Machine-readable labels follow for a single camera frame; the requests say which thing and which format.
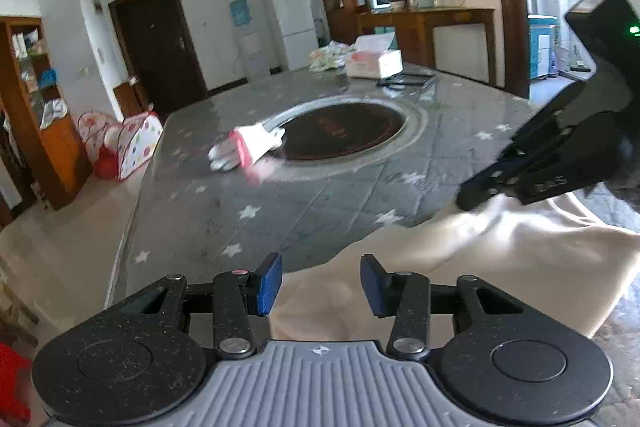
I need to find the white and pink tissue box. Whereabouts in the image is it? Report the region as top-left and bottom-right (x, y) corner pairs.
(346, 33), (404, 79)

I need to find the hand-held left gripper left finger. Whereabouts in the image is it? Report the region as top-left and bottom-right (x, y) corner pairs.
(107, 252), (283, 360)

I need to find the crumpled plastic bag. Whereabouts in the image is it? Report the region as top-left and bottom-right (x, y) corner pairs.
(308, 42), (358, 72)

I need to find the wooden archway frame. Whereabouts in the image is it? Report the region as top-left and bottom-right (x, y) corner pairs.
(484, 0), (531, 100)

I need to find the open wooden shelf unit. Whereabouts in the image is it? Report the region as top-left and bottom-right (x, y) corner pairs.
(0, 16), (93, 211)

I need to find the dark wooden door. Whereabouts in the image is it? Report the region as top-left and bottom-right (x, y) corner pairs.
(109, 0), (208, 108)

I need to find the red plastic stool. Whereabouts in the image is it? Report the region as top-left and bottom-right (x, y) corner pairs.
(0, 342), (33, 425)

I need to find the small wooden cabinet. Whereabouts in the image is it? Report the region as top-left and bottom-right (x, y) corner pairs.
(114, 79), (151, 118)

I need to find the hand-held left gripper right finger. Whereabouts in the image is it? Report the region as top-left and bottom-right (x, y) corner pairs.
(360, 254), (538, 362)

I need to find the flat black tray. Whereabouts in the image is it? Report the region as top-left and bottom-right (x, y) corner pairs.
(376, 73), (436, 88)

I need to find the water dispenser with blue bottle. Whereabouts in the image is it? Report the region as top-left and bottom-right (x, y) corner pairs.
(229, 0), (271, 80)

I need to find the grey star-printed table cover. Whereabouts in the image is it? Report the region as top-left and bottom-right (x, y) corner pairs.
(107, 64), (640, 427)

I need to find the polka dot play tent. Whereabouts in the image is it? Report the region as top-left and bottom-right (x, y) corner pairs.
(77, 109), (164, 181)

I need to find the white refrigerator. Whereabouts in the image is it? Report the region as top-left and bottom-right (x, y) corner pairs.
(268, 0), (321, 70)

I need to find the cream cloth garment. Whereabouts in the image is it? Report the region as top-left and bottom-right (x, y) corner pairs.
(267, 192), (640, 344)

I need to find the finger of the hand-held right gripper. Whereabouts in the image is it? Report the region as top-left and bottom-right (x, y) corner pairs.
(457, 109), (626, 212)
(500, 79), (621, 172)

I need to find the white and pink rubber glove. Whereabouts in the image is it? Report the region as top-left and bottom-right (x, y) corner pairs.
(207, 124), (287, 172)

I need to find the round black hotplate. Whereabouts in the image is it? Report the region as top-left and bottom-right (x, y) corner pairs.
(280, 103), (407, 160)

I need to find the light blue cabinet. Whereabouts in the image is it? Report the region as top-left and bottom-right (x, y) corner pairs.
(528, 14), (561, 80)

